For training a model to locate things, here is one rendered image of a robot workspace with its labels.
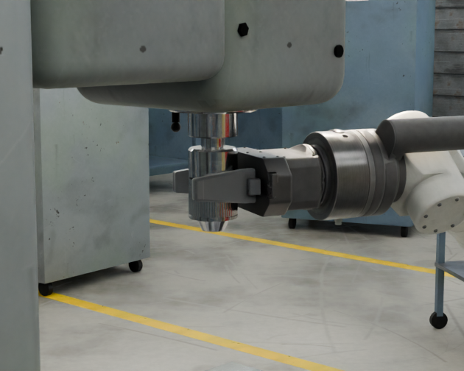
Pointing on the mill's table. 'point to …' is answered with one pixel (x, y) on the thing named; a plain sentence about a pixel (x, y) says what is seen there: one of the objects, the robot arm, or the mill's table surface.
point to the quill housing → (256, 62)
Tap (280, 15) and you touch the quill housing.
